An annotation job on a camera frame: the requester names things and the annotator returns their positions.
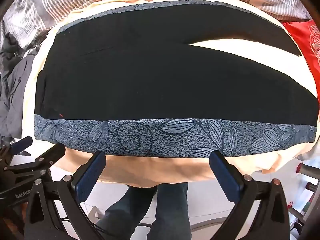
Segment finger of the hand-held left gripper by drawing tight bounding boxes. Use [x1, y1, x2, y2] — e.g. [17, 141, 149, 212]
[0, 143, 66, 181]
[7, 135, 33, 156]

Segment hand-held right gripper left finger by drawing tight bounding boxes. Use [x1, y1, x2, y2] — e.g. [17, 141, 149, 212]
[24, 151, 108, 240]

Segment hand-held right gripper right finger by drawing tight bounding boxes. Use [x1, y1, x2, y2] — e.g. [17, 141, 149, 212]
[209, 151, 291, 240]

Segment black pants with floral trim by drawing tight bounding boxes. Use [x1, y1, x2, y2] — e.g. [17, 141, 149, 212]
[33, 0, 318, 158]

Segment person's leg in jeans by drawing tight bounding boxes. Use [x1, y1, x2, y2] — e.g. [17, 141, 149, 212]
[147, 182, 189, 240]
[96, 185, 158, 240]

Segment grey clothing pile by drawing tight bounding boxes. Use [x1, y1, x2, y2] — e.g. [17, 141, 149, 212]
[0, 30, 43, 138]

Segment cream blanket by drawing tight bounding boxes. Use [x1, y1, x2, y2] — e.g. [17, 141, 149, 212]
[24, 0, 318, 188]

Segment metal rack with red clips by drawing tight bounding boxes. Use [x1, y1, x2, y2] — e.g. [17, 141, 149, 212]
[287, 162, 320, 233]

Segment red embroidered cushion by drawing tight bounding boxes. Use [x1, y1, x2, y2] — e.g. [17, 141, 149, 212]
[282, 19, 320, 80]

